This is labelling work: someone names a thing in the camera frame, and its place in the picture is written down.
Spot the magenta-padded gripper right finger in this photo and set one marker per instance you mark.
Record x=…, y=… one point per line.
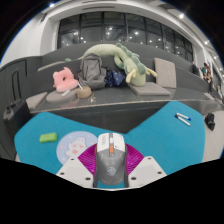
x=145, y=170

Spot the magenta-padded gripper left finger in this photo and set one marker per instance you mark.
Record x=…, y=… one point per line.
x=75, y=170

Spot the grey and white computer mouse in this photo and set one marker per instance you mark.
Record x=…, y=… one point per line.
x=110, y=163

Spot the round pale blue mouse pad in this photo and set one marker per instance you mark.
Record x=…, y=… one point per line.
x=71, y=146

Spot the green rectangular case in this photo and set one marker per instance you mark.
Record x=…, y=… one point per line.
x=48, y=137

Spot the grey round seat cushion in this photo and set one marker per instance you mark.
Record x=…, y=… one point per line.
x=58, y=97

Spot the tan woven basket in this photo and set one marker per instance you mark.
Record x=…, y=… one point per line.
x=83, y=92

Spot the black suitcase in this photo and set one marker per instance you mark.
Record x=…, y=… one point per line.
x=15, y=118

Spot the light grey flat cushion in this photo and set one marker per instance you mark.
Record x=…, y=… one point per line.
x=36, y=100

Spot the grey flat square cushion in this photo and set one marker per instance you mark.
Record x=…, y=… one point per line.
x=150, y=89

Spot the black bag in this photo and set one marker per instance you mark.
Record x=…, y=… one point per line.
x=210, y=121

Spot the pink plush cushion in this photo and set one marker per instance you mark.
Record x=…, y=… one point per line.
x=64, y=81

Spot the dark blue patterned bag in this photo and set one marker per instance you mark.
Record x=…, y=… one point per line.
x=115, y=78

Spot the beige square cushion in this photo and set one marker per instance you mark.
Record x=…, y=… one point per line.
x=165, y=72

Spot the grey backpack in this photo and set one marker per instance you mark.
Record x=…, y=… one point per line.
x=91, y=71

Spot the green dragon plush toy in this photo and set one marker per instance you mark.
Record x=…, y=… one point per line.
x=128, y=63

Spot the person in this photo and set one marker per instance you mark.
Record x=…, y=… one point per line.
x=204, y=70
x=209, y=76

